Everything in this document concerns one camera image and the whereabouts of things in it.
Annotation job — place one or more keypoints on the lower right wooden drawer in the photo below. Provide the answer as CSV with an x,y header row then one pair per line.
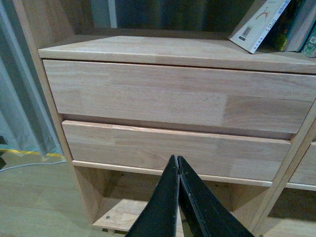
x,y
305,172

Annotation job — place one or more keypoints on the white paperback book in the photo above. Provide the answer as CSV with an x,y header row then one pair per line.
x,y
256,23

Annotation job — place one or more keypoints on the thin book beside divider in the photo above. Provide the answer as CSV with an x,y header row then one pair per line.
x,y
309,46

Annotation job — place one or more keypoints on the left wooden shelf unit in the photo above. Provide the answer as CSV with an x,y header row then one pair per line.
x,y
113,195

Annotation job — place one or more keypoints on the wooden shelf unit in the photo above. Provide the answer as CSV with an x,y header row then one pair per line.
x,y
113,195
288,206

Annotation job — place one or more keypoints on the right wooden shelf unit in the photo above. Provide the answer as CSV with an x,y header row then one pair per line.
x,y
288,206

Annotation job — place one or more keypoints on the wooden drawer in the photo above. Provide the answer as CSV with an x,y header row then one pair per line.
x,y
147,148
207,97
305,172

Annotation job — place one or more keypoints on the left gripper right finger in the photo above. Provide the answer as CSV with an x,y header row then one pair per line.
x,y
205,214

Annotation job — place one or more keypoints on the thick teal-cover book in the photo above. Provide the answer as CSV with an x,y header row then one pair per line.
x,y
303,22

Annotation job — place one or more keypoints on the white post behind shelf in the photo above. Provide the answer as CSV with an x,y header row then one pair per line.
x,y
112,13

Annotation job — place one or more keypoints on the grey curtain behind shelf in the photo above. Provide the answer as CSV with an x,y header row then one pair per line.
x,y
25,120

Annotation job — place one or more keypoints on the yellow black floor tape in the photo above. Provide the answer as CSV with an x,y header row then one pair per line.
x,y
30,153

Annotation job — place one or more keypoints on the lower left wooden drawer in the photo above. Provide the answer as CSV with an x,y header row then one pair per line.
x,y
147,148

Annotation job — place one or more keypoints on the upper left wooden drawer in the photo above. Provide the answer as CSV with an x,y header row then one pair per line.
x,y
207,97

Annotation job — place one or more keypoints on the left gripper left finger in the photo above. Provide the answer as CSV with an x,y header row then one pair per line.
x,y
159,217

